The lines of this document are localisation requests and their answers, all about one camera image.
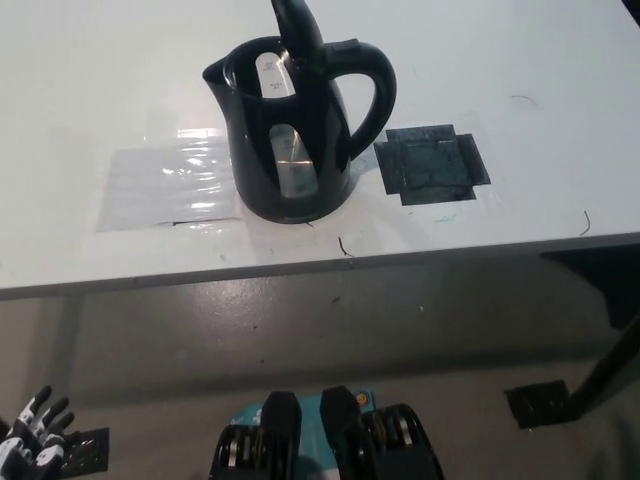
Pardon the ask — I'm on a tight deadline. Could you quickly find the black tape patch on table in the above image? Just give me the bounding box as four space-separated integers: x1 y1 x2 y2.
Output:
373 122 492 207

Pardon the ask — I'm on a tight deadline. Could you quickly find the robot torso black teal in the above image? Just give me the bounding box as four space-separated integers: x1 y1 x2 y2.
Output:
209 384 446 480

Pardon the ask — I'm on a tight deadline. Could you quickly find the dark table frame bracket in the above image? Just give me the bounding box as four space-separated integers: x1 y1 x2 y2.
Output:
539 245 640 331

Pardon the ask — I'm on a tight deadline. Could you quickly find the black tape square on floor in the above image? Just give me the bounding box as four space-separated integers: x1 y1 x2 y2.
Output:
59 427 110 474
503 379 574 444

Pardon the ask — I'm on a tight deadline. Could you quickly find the clear plastic sheet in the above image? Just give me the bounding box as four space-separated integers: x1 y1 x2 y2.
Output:
94 127 246 234

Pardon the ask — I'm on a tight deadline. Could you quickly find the black electric kettle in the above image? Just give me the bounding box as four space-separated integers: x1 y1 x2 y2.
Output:
201 0 399 225

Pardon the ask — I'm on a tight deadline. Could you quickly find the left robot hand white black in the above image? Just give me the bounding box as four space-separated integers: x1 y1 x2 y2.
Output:
0 385 76 480

